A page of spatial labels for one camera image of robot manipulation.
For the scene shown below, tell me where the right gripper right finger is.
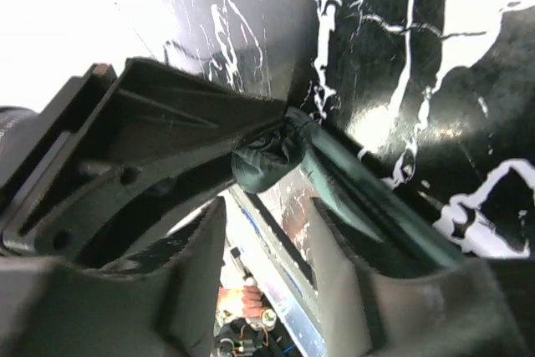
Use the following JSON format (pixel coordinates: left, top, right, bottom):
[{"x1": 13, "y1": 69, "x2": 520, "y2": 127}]
[{"x1": 307, "y1": 196, "x2": 465, "y2": 357}]

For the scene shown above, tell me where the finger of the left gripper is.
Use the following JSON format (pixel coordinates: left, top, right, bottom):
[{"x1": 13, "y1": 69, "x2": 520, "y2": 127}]
[{"x1": 106, "y1": 59, "x2": 287, "y2": 156}]

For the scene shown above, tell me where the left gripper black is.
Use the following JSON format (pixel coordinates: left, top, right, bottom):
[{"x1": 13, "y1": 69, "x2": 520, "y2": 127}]
[{"x1": 1, "y1": 64, "x2": 280, "y2": 264}]

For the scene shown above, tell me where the dark green fern tie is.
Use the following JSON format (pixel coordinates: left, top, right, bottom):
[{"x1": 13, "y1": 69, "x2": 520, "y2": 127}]
[{"x1": 232, "y1": 108, "x2": 463, "y2": 267}]

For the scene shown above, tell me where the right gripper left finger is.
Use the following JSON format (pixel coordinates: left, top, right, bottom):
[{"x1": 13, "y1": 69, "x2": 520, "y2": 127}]
[{"x1": 79, "y1": 196, "x2": 229, "y2": 357}]

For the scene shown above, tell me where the black marble pattern mat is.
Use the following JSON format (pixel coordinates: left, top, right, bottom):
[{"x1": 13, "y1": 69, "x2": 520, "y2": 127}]
[{"x1": 154, "y1": 0, "x2": 534, "y2": 258}]

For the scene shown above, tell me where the aluminium rail frame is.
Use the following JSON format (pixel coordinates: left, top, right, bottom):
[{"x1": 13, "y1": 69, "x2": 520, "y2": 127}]
[{"x1": 219, "y1": 186, "x2": 326, "y2": 357}]

